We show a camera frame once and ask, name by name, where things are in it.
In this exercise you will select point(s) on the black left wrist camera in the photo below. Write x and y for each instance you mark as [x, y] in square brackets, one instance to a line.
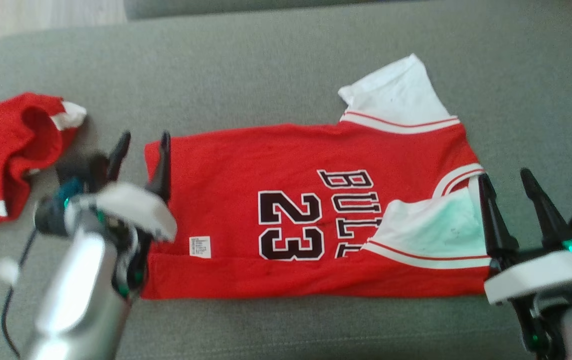
[50, 217]

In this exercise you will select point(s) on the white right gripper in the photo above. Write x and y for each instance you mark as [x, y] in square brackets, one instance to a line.
[541, 275]

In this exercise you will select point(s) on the grey sofa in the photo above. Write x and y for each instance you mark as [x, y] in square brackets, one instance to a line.
[265, 75]

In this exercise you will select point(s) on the red Bulls 23 jersey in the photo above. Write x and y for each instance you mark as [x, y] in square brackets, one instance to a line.
[245, 175]

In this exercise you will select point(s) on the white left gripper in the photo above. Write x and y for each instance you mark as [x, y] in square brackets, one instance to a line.
[140, 210]

